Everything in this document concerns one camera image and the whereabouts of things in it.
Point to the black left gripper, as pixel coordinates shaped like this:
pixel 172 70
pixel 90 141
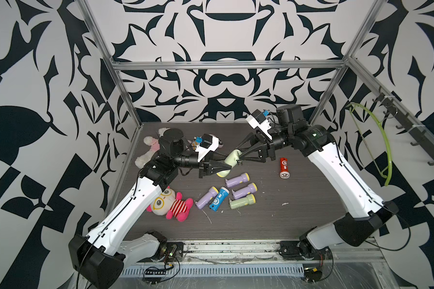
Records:
pixel 202 167

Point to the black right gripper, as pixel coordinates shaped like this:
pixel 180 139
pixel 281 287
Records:
pixel 268 149

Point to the green flashlight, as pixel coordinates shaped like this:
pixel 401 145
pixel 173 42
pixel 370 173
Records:
pixel 244 201
pixel 231 160

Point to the red flashlight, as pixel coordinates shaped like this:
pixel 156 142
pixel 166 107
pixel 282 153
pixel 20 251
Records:
pixel 284 171

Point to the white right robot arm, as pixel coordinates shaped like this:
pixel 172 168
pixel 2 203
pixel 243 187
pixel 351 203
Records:
pixel 366 212

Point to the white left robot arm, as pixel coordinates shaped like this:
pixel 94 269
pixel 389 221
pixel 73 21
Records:
pixel 102 254

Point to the purple flashlight left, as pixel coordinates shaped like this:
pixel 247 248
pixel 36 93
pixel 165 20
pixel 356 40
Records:
pixel 209 196

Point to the purple flashlight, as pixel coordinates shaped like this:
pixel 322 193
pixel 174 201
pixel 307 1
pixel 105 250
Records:
pixel 209 196
pixel 243 192
pixel 233 182

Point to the blue flashlight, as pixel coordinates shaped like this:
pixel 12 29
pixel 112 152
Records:
pixel 218 200

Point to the purple flashlight upper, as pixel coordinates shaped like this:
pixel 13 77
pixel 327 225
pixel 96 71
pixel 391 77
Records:
pixel 233 182

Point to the purple flashlight middle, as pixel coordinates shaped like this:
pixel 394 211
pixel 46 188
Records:
pixel 243 192

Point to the pink striped plush toy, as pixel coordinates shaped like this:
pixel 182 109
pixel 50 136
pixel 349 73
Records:
pixel 194 144

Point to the glasses doll plush toy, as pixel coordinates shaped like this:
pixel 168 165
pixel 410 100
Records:
pixel 171 204

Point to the white teddy pink shirt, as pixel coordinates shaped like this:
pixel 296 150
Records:
pixel 153 144

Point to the green curved tube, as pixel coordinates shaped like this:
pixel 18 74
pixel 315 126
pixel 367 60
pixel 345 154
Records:
pixel 374 137

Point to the black hook rack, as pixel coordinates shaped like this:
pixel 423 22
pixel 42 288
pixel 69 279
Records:
pixel 406 121

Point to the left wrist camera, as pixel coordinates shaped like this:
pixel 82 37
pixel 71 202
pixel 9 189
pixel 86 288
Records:
pixel 205 144

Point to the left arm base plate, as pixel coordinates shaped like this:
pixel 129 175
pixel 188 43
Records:
pixel 168 250

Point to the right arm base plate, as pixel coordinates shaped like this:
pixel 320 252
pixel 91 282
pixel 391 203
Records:
pixel 301 250

